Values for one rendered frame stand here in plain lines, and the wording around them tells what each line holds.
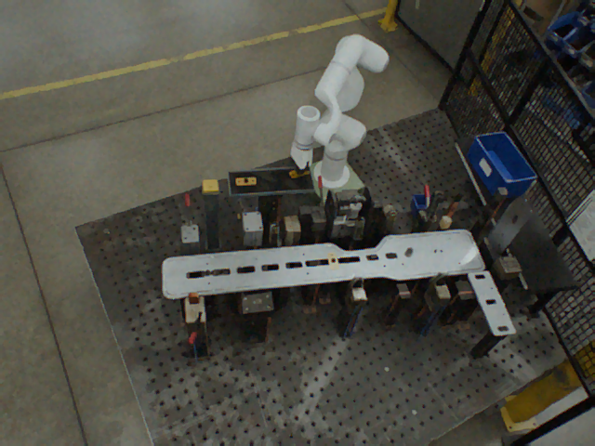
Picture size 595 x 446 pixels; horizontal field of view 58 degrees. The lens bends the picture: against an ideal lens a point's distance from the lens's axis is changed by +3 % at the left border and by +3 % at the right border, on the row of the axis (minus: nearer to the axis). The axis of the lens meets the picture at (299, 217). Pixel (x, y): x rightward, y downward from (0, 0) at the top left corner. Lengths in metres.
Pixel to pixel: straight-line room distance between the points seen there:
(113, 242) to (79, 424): 0.96
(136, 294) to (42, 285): 1.06
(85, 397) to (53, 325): 0.47
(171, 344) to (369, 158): 1.52
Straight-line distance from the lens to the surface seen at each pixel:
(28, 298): 3.47
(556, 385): 2.92
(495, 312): 2.36
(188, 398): 2.31
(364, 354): 2.44
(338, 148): 2.58
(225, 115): 4.26
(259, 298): 2.10
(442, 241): 2.46
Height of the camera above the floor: 2.89
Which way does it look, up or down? 53 degrees down
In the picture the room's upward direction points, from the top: 10 degrees clockwise
